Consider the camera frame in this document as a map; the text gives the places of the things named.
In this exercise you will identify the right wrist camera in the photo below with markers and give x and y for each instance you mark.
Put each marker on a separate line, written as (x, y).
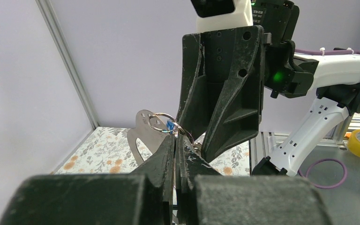
(215, 15)

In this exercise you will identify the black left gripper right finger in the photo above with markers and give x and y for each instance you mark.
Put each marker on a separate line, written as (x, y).
(205, 197)

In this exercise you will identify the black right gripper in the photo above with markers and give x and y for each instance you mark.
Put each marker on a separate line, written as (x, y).
(222, 73)

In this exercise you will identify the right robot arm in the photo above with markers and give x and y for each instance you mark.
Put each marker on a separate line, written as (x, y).
(292, 73)

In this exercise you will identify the floral table cloth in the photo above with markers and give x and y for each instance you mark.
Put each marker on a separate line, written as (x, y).
(106, 150)

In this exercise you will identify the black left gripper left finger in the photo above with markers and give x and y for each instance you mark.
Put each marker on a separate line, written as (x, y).
(142, 197)

